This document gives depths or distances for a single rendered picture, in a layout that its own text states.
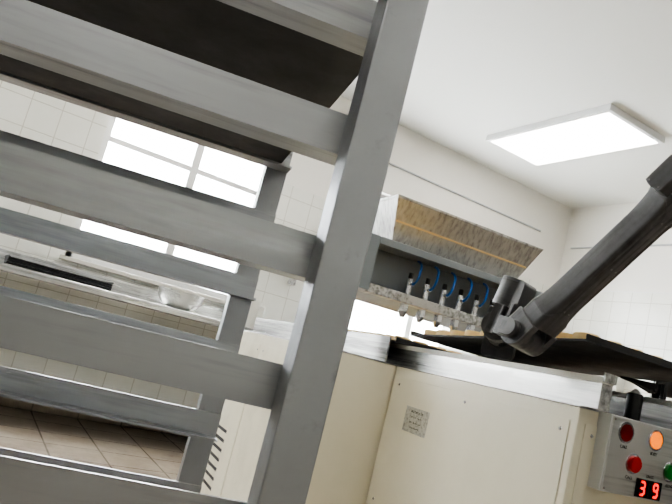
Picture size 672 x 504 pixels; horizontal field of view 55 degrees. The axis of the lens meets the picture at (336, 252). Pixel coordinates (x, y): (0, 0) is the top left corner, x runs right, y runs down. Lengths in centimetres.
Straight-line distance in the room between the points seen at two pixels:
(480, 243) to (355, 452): 75
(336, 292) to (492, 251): 170
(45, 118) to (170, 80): 441
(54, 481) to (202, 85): 26
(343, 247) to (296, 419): 11
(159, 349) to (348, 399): 140
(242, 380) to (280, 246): 9
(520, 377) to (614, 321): 519
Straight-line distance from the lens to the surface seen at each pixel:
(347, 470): 184
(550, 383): 138
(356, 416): 182
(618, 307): 663
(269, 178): 88
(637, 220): 117
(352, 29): 49
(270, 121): 45
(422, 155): 604
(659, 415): 158
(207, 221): 43
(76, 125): 487
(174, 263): 84
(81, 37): 46
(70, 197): 43
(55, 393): 85
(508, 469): 142
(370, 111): 44
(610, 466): 133
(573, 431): 131
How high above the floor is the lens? 81
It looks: 9 degrees up
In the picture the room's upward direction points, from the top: 14 degrees clockwise
